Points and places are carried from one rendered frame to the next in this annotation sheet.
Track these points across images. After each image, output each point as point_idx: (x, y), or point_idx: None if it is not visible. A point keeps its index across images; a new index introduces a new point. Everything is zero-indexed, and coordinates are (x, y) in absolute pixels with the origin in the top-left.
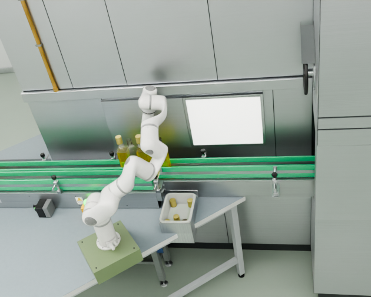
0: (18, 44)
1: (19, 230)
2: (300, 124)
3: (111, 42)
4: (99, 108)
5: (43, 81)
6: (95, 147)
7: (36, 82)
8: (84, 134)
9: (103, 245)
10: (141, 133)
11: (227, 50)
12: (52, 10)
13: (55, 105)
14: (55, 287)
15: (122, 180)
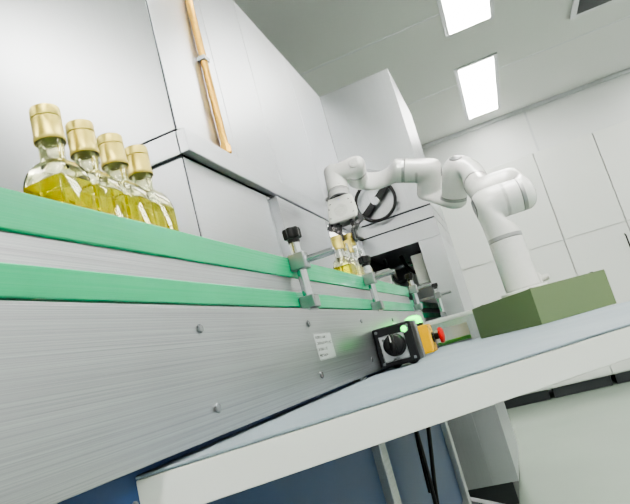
0: (174, 39)
1: (465, 352)
2: None
3: (261, 116)
4: (268, 215)
5: (206, 128)
6: None
7: (197, 123)
8: None
9: (539, 280)
10: (412, 161)
11: (322, 178)
12: (210, 30)
13: (223, 188)
14: None
15: (480, 167)
